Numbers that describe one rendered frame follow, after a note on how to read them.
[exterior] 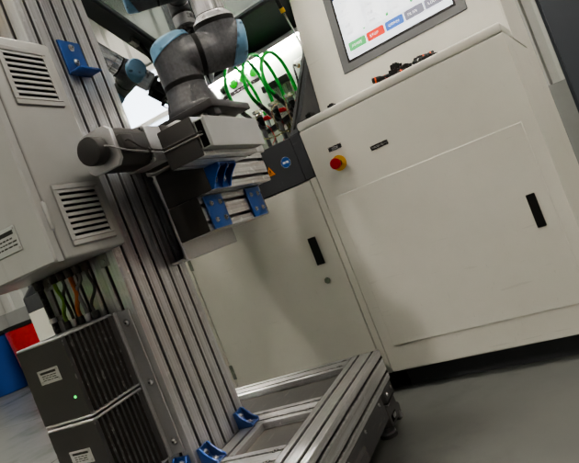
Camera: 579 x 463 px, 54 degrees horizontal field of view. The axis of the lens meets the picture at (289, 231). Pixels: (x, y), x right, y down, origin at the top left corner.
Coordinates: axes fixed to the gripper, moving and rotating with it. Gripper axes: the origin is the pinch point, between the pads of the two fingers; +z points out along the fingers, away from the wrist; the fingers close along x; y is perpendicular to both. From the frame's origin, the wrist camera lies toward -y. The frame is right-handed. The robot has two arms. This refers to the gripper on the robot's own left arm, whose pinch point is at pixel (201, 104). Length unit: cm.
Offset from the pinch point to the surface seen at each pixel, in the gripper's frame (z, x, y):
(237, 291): 42, -20, 59
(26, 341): -41, -563, -38
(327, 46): 31, 39, -19
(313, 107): 35.7, 29.1, 1.6
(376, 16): 40, 58, -22
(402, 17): 46, 65, -19
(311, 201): 45, 25, 38
